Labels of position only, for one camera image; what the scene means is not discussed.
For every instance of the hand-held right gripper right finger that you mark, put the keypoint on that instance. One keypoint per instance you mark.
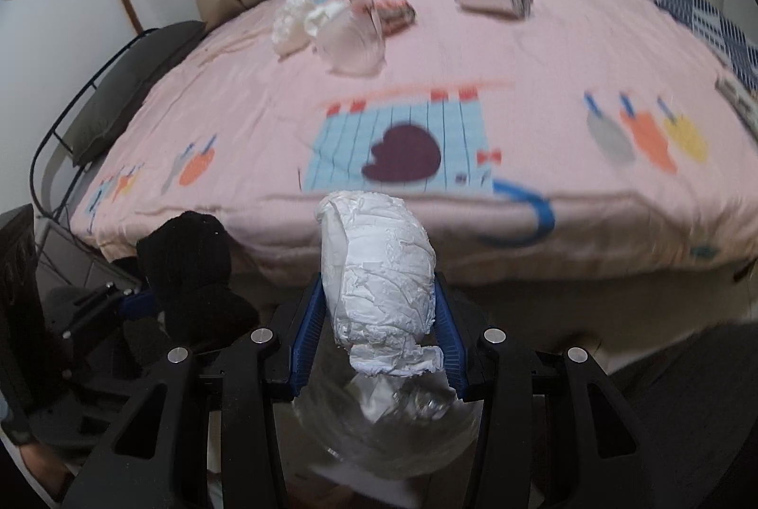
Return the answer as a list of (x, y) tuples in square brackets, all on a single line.
[(453, 361)]

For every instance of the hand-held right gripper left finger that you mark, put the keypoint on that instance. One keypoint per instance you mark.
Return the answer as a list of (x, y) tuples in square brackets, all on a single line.
[(308, 343)]

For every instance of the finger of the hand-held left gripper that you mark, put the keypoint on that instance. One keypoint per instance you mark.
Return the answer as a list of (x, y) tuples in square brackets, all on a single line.
[(139, 304)]

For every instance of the black sock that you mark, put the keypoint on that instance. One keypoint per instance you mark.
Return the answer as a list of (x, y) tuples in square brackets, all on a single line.
[(189, 272)]

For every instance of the white paper wad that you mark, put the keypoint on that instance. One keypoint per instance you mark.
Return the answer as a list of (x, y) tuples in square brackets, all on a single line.
[(379, 272)]

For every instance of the clear plastic bowl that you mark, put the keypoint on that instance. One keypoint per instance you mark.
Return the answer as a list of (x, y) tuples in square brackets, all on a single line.
[(379, 444)]

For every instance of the person's left forearm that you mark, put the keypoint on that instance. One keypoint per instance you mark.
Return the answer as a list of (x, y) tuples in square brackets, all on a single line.
[(41, 470)]

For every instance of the crumpled foil wrapper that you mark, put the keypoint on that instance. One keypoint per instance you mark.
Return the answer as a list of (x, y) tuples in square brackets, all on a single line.
[(423, 402)]

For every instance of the dark grey pillow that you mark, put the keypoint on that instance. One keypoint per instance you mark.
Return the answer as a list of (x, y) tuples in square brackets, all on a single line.
[(130, 88)]

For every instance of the person's dark pants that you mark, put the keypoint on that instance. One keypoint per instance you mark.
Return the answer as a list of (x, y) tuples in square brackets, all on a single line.
[(699, 396)]

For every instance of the pink printed blanket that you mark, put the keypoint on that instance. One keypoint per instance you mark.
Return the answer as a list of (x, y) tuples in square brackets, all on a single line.
[(533, 70)]

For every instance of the white crumpled tissue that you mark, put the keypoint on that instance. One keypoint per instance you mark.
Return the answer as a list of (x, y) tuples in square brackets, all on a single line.
[(323, 14), (290, 26)]

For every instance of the pink drink can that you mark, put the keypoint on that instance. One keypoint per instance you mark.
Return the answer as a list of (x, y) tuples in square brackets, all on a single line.
[(394, 14)]

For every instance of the grey striped object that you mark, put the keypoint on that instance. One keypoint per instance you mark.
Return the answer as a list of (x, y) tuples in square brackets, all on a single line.
[(737, 100)]

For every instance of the black metal bed frame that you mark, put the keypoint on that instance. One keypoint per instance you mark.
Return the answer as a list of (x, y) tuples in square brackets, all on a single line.
[(44, 139)]

